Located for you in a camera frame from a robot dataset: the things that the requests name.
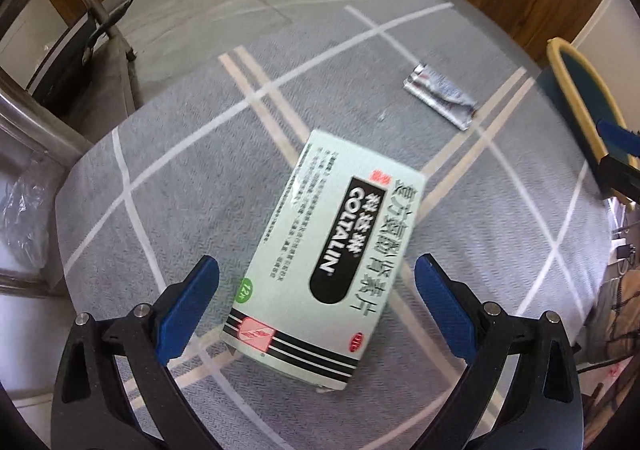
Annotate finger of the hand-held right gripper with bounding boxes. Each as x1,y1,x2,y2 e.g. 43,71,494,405
596,118,640,157
599,154,640,204

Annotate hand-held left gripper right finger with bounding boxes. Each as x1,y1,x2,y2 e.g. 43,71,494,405
414,253,584,450

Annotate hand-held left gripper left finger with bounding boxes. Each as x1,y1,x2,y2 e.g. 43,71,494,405
50,255,221,450

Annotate yellow-rimmed bin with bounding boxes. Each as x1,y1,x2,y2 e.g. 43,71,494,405
546,37,633,171

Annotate white Coltalin medicine box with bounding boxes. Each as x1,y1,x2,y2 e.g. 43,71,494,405
220,130,427,393

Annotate grey striped rug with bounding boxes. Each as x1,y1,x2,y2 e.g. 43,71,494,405
54,0,615,450

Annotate silver foil wrapper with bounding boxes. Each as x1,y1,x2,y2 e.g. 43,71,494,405
403,64,478,131

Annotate clear plastic bag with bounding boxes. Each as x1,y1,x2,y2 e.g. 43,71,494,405
0,164,67,277

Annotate steel rack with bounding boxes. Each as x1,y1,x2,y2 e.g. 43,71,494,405
0,0,140,291

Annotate black pan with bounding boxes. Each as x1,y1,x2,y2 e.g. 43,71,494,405
27,0,135,117

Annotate black cables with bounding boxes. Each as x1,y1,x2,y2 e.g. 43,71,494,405
585,202,640,383

